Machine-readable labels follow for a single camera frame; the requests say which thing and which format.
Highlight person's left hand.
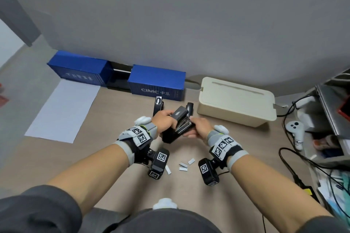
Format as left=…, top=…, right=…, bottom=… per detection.
left=151, top=109, right=178, bottom=136

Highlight person's right hand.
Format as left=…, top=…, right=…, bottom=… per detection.
left=189, top=117, right=214, bottom=139

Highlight person's right forearm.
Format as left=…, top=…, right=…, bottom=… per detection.
left=231, top=154, right=335, bottom=225

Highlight person's left forearm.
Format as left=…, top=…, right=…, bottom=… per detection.
left=47, top=143, right=129, bottom=215

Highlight grey wrist band with markers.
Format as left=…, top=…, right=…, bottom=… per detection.
left=115, top=116, right=160, bottom=165
left=206, top=125, right=250, bottom=173

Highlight blue model shipping container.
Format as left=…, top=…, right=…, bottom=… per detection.
left=47, top=50, right=110, bottom=87
left=127, top=64, right=187, bottom=102

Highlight white chest tracker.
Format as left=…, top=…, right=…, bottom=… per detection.
left=152, top=198, right=179, bottom=210

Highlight white paper sheet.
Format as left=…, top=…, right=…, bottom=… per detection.
left=24, top=79, right=101, bottom=144

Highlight black power adapter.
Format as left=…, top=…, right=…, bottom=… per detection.
left=293, top=175, right=314, bottom=196

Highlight grey laptop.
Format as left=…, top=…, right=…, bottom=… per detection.
left=314, top=84, right=350, bottom=143

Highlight red flat object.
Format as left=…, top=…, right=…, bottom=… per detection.
left=337, top=101, right=350, bottom=122

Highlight pile of papers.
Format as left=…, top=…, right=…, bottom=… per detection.
left=317, top=169, right=350, bottom=218

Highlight person's dark grey sweater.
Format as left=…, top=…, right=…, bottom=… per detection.
left=0, top=185, right=350, bottom=233

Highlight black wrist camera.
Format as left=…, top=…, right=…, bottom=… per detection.
left=198, top=157, right=220, bottom=187
left=148, top=148, right=170, bottom=180

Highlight beige cable box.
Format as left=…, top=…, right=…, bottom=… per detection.
left=197, top=77, right=276, bottom=128

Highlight black power adapter cable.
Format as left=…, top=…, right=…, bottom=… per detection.
left=278, top=147, right=350, bottom=214

